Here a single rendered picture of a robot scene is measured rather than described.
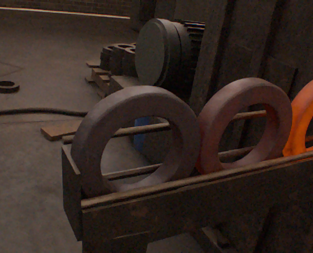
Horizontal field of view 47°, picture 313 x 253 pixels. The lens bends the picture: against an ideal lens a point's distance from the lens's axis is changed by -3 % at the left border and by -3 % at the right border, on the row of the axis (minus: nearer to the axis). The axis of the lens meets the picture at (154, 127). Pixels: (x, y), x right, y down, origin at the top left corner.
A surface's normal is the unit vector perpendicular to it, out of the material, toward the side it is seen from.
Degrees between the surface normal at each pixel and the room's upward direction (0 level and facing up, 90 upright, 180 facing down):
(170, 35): 45
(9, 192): 0
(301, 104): 65
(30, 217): 0
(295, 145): 90
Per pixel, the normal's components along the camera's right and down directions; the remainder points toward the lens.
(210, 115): -0.71, -0.37
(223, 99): -0.52, -0.59
